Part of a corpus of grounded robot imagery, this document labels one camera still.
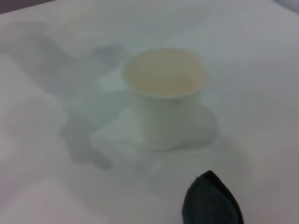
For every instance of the dark blue rag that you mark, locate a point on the dark blue rag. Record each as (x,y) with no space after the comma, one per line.
(210,200)

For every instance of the white paper cup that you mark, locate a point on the white paper cup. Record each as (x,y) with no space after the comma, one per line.
(168,121)

